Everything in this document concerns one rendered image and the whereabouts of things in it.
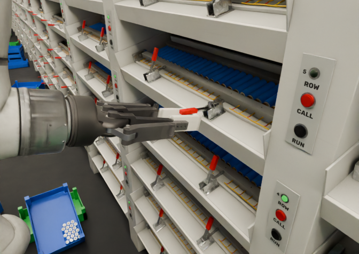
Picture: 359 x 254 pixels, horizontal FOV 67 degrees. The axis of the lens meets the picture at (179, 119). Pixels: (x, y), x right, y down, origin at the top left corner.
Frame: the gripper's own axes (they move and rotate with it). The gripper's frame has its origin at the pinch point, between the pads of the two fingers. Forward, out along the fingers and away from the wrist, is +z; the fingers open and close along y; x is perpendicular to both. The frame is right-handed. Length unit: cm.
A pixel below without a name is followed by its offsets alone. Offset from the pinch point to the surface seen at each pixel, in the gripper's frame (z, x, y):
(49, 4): 7, 12, -185
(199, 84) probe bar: 11.6, 4.5, -10.4
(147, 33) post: 13.8, 12.1, -44.6
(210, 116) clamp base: 6.5, 1.0, 1.0
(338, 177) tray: 7.6, 2.2, 25.7
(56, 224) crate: -2, -88, -77
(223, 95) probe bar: 11.4, 4.5, -1.8
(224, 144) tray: 7.3, -2.8, 5.9
